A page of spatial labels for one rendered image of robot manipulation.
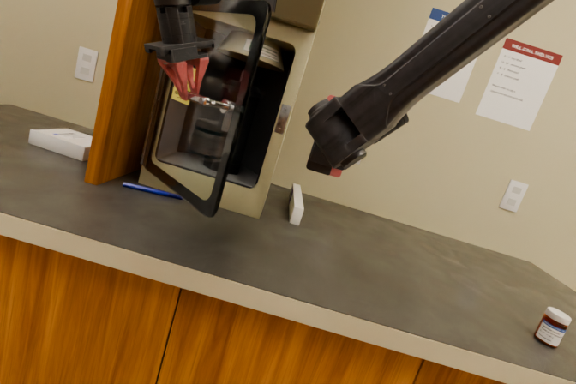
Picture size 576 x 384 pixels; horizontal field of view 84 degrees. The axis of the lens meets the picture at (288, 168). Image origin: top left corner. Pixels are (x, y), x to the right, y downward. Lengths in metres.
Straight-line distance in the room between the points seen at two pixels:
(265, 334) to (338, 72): 0.90
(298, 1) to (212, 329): 0.66
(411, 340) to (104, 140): 0.72
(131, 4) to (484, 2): 0.64
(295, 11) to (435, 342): 0.68
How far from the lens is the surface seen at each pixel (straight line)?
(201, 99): 0.58
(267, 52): 0.83
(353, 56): 1.24
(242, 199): 0.82
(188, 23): 0.59
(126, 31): 0.79
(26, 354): 0.85
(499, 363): 0.72
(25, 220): 0.68
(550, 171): 1.55
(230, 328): 0.65
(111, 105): 0.80
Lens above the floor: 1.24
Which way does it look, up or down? 11 degrees down
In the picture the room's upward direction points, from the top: 17 degrees clockwise
